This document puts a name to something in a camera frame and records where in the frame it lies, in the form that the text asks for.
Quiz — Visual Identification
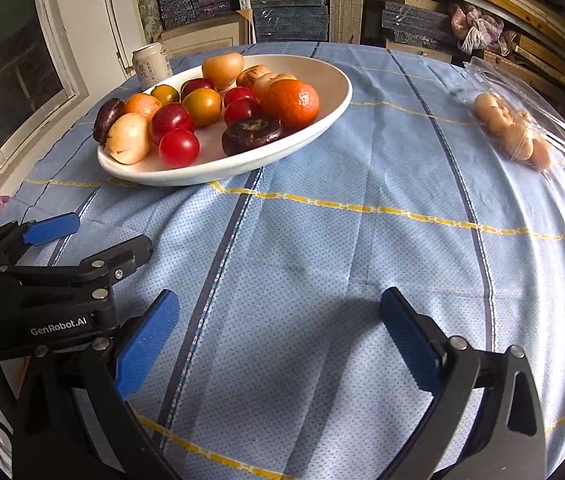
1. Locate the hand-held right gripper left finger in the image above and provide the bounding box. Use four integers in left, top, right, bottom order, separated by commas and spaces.
12, 289, 183, 480

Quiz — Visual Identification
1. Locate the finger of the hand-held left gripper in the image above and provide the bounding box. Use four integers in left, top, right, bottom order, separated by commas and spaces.
0, 211, 82, 271
0, 234, 154, 288

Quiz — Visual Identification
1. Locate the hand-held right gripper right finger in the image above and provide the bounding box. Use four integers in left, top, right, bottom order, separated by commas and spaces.
377, 286, 548, 480

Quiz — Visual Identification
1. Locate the pale yellow apple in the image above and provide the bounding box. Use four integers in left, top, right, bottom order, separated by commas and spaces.
105, 112, 153, 165

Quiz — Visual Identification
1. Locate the dark purple mangosteen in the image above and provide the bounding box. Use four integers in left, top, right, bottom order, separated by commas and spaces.
221, 116, 283, 157
93, 98, 126, 143

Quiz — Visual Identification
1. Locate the red cherry tomato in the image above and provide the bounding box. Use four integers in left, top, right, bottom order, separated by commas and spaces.
158, 128, 200, 169
223, 86, 256, 107
224, 97, 263, 126

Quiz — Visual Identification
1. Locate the white shallow bowl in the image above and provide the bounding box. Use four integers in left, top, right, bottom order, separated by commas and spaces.
96, 53, 353, 187

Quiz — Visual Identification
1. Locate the light orange tangerine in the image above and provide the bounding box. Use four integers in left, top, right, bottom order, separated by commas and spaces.
123, 93, 163, 120

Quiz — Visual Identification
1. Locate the small green orange tangerine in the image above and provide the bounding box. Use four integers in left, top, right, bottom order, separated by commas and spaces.
150, 84, 181, 107

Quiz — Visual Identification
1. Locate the orange green persimmon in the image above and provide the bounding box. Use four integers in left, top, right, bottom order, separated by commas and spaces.
182, 88, 222, 127

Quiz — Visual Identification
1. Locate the pale orange peach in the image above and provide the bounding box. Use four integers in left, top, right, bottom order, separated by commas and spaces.
201, 53, 245, 90

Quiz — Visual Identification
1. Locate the pale speckled apricot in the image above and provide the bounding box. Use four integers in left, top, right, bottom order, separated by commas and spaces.
236, 64, 273, 89
252, 72, 297, 103

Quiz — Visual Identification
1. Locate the orange mandarin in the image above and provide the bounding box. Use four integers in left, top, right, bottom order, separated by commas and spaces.
261, 79, 321, 130

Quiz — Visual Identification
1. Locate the white framed window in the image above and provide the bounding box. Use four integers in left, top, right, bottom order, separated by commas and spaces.
0, 0, 90, 196

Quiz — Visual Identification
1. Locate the white drink can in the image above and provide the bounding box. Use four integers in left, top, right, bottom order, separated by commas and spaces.
131, 43, 173, 91

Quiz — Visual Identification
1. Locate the white leaning board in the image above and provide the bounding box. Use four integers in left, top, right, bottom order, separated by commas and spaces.
98, 0, 136, 68

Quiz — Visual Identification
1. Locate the clear bag of pale apricots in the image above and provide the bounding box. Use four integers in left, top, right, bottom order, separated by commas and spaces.
463, 56, 565, 173

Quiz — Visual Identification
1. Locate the stack of dark blue boxes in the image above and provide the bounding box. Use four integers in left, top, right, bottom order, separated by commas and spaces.
250, 0, 331, 43

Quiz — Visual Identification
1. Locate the stack of brown wooden boxes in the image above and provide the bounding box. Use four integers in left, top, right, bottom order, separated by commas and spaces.
483, 32, 565, 93

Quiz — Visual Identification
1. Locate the stack of grey boxes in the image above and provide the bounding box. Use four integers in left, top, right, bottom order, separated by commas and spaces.
381, 0, 463, 61

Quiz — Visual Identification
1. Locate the pink plastic bag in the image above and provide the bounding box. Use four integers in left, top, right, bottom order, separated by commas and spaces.
450, 4, 516, 56

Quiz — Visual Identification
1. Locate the wooden picture frame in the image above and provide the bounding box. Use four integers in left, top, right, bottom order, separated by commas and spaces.
155, 9, 254, 58

